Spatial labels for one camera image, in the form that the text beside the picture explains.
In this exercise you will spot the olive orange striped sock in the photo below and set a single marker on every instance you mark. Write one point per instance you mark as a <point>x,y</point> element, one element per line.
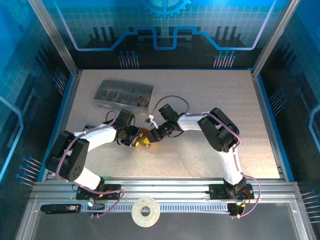
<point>145,142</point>

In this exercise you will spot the brown patterned sock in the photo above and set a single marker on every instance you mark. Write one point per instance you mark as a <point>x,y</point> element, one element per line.
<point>143,101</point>

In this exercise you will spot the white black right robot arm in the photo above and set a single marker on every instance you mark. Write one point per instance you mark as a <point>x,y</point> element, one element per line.
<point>190,121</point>

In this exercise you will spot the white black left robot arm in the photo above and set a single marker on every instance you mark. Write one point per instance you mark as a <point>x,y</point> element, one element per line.
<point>100,136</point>

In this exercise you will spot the white tape roll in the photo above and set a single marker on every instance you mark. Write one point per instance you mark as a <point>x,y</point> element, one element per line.
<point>140,215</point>

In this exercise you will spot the grey divided organizer box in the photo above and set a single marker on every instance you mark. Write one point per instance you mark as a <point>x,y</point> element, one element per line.
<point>117,93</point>

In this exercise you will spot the black adapter box with light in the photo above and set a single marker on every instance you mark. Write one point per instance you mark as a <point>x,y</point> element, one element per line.
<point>235,208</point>
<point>98,206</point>

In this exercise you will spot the flat black device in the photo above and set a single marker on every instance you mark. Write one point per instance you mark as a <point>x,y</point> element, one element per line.
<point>57,208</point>

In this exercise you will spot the aluminium front rail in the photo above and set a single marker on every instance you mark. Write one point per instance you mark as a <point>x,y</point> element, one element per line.
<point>165,190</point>

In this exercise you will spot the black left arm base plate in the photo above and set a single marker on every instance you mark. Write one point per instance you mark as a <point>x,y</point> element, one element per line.
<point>112,193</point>

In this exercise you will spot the aluminium table side rail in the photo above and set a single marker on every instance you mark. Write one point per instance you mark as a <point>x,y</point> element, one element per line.
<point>70,100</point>
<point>262,100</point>

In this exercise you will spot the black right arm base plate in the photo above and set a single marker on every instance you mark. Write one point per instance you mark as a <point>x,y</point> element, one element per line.
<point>217,191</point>

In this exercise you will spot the aluminium frame post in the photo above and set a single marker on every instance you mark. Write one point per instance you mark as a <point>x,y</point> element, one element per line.
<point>55,37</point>
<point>275,37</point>

